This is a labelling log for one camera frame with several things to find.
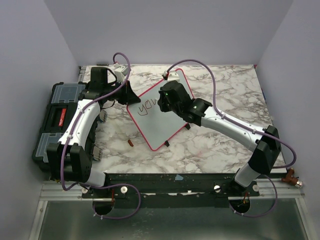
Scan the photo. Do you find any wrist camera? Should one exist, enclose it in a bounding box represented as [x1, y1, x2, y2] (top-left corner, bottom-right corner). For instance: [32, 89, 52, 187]
[113, 63, 130, 84]
[162, 71, 180, 82]

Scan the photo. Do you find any copper cable connector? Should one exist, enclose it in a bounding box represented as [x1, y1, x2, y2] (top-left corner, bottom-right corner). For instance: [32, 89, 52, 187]
[281, 168, 304, 188]

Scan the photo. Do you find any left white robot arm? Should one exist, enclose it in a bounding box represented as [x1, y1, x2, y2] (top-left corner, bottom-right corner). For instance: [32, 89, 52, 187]
[46, 63, 141, 198]

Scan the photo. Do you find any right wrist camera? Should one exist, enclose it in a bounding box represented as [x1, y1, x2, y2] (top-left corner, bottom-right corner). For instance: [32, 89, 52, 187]
[162, 71, 180, 82]

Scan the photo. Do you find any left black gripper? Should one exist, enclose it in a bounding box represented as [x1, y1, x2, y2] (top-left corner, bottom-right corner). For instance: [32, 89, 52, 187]
[103, 79, 141, 105]

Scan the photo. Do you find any black plastic toolbox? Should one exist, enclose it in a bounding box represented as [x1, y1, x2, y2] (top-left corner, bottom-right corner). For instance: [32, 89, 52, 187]
[31, 81, 108, 173]

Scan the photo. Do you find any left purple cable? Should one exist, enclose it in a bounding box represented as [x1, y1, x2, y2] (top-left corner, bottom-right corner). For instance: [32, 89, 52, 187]
[60, 52, 142, 221]

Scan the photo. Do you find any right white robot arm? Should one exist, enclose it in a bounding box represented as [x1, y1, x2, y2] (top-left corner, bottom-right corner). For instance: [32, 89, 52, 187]
[157, 80, 281, 196]

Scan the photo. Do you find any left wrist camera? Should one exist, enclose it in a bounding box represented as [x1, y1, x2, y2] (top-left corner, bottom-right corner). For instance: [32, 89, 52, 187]
[113, 63, 130, 84]

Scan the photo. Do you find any pink framed whiteboard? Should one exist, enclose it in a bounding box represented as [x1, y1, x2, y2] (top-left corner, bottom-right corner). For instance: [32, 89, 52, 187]
[126, 68, 197, 152]

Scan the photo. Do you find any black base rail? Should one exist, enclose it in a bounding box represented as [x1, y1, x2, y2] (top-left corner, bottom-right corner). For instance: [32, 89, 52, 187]
[82, 173, 260, 209]

